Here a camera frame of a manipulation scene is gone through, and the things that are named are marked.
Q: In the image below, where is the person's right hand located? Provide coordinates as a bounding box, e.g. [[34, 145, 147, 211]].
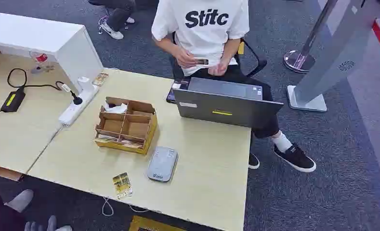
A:
[[173, 46, 199, 69]]

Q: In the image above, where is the person's left hand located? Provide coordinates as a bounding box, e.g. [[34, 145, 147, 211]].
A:
[[208, 57, 230, 77]]

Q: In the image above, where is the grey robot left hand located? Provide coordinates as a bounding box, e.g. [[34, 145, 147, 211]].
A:
[[0, 189, 73, 231]]

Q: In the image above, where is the seated person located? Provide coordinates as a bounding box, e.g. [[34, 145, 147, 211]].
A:
[[151, 0, 317, 173]]

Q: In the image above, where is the black phone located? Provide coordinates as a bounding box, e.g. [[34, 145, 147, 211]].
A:
[[166, 79, 190, 103]]

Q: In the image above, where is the grey laptop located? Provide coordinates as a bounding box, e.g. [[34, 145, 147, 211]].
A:
[[173, 77, 285, 129]]

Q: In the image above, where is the person in dark trousers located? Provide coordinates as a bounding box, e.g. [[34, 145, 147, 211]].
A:
[[87, 0, 136, 40]]

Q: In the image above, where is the chrome stanchion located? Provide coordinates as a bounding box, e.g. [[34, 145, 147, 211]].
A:
[[283, 0, 339, 74]]

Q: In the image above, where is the white crumpled paper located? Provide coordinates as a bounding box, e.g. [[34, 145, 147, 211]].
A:
[[104, 101, 129, 115]]

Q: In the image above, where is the pale printed card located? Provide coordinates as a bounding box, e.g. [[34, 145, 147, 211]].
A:
[[92, 72, 110, 87]]

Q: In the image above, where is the wooden card box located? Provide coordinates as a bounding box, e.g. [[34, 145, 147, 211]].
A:
[[94, 96, 158, 155]]

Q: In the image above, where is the black power adapter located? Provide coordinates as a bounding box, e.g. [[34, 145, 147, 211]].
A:
[[0, 90, 26, 113]]

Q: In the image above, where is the white plug adapter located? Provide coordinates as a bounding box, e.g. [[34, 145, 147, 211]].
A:
[[77, 76, 95, 94]]

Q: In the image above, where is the stack of cards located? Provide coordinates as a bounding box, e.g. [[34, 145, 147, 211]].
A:
[[96, 134, 144, 149]]

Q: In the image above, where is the yellow and black card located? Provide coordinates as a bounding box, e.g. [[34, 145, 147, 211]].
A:
[[112, 172, 133, 200]]

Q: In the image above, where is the grey card reader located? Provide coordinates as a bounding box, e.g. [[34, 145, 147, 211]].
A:
[[146, 146, 179, 183]]

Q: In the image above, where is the white power strip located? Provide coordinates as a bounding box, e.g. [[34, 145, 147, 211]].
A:
[[58, 84, 100, 128]]

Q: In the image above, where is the grey floor stand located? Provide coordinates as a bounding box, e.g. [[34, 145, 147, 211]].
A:
[[287, 0, 380, 113]]

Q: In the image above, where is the yellow box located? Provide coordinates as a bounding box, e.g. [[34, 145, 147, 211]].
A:
[[129, 216, 186, 231]]

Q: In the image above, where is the white cabinet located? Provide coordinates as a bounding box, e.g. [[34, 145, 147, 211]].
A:
[[0, 11, 104, 94]]

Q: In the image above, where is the clear bottle with red label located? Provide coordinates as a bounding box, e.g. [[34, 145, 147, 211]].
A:
[[29, 50, 49, 75]]

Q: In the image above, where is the white cable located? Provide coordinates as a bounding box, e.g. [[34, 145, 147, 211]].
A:
[[101, 196, 149, 217]]

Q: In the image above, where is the black plug with cable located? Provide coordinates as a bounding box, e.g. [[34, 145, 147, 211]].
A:
[[6, 67, 83, 106]]

